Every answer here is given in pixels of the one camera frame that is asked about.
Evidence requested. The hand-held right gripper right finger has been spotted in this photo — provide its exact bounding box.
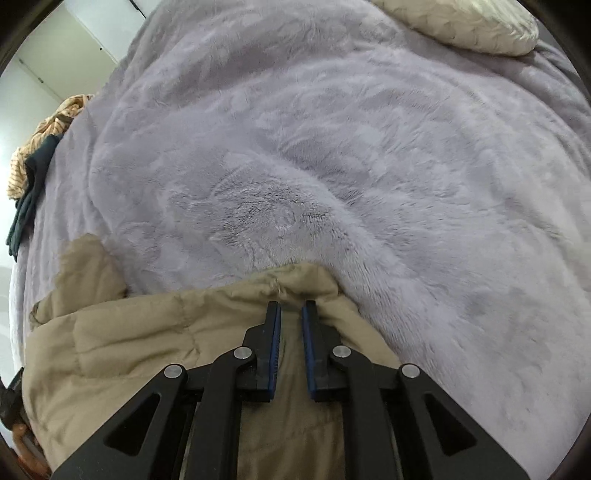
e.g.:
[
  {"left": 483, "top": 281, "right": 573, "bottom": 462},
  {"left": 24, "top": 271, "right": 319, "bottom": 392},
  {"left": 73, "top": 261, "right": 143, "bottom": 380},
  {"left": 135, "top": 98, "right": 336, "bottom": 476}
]
[{"left": 302, "top": 300, "right": 532, "bottom": 480}]

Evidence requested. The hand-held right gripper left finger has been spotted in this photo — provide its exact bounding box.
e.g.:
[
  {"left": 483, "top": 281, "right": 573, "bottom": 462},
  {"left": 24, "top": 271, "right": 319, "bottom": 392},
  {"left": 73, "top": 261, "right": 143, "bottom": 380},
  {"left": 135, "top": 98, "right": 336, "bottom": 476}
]
[{"left": 51, "top": 301, "right": 282, "bottom": 480}]

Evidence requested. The khaki puffer jacket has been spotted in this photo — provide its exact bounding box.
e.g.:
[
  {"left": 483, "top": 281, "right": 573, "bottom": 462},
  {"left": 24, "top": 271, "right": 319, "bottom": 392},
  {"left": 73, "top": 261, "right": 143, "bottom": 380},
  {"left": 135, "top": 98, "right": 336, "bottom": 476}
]
[{"left": 21, "top": 233, "right": 402, "bottom": 480}]

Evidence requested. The purple fleece blanket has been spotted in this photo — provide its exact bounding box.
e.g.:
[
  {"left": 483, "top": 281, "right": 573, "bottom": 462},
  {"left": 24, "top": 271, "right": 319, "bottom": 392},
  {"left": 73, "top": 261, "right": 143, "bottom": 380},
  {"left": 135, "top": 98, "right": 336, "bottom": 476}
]
[{"left": 9, "top": 0, "right": 591, "bottom": 480}]

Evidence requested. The dark blue garment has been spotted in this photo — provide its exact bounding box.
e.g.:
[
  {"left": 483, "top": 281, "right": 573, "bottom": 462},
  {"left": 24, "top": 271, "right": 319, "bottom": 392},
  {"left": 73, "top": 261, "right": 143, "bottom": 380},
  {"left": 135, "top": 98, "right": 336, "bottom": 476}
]
[{"left": 5, "top": 134, "right": 64, "bottom": 260}]

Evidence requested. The beige striped garment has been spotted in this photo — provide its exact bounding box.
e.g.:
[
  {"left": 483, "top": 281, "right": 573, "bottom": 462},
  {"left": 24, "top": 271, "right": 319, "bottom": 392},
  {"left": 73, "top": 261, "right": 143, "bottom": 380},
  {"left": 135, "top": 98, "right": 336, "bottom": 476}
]
[{"left": 8, "top": 93, "right": 94, "bottom": 200}]

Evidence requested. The round cream cushion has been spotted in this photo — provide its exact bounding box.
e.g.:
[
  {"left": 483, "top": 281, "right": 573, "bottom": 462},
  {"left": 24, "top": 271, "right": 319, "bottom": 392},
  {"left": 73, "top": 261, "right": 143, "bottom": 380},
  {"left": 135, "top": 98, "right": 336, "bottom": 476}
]
[{"left": 369, "top": 0, "right": 541, "bottom": 57}]

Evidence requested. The white wardrobe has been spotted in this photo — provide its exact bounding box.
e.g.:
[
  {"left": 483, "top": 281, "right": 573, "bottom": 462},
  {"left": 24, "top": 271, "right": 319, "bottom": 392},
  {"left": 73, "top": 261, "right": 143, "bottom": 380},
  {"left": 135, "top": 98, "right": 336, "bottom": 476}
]
[{"left": 0, "top": 0, "right": 148, "bottom": 195}]

